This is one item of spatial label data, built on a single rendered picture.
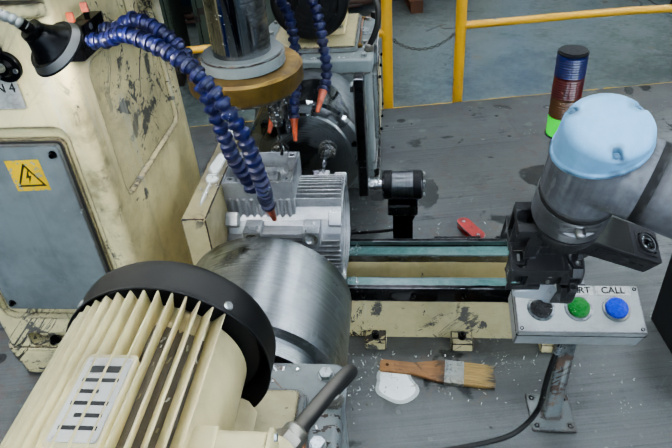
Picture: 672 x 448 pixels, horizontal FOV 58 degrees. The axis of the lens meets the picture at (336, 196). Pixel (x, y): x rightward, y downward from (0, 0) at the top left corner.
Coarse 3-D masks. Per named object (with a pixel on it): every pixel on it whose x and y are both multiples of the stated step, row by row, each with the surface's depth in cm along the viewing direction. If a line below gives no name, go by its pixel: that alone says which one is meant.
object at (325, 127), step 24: (312, 72) 131; (312, 96) 122; (336, 96) 125; (264, 120) 123; (312, 120) 122; (336, 120) 122; (264, 144) 126; (288, 144) 125; (312, 144) 125; (336, 144) 124; (312, 168) 128; (336, 168) 128
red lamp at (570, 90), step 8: (560, 80) 120; (568, 80) 119; (576, 80) 119; (552, 88) 124; (560, 88) 121; (568, 88) 120; (576, 88) 120; (560, 96) 122; (568, 96) 121; (576, 96) 121
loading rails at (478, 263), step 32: (352, 256) 118; (384, 256) 118; (416, 256) 117; (448, 256) 116; (480, 256) 116; (352, 288) 109; (384, 288) 109; (416, 288) 108; (448, 288) 107; (480, 288) 107; (352, 320) 114; (384, 320) 113; (416, 320) 113; (448, 320) 112; (480, 320) 111; (544, 352) 110
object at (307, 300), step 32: (224, 256) 83; (256, 256) 82; (288, 256) 82; (320, 256) 86; (256, 288) 76; (288, 288) 78; (320, 288) 81; (288, 320) 74; (320, 320) 77; (288, 352) 72; (320, 352) 74
